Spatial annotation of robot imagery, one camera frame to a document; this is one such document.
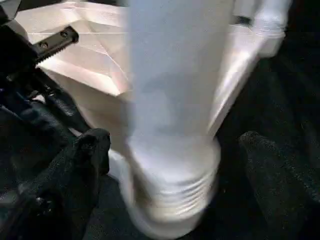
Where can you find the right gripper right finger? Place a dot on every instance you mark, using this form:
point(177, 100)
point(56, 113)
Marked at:
point(282, 190)

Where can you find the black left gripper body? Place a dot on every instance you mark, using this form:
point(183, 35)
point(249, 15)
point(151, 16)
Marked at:
point(25, 55)

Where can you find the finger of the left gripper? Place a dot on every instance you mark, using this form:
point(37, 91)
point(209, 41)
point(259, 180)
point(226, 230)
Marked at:
point(37, 117)

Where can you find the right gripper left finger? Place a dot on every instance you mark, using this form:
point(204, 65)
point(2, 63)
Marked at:
point(65, 185)

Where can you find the white plastic table top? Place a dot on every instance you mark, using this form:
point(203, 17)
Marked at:
point(87, 62)

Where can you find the white plastic table leg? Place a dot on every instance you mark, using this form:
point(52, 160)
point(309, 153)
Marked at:
point(175, 75)

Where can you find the black mat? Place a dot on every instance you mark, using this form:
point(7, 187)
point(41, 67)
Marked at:
point(275, 112)

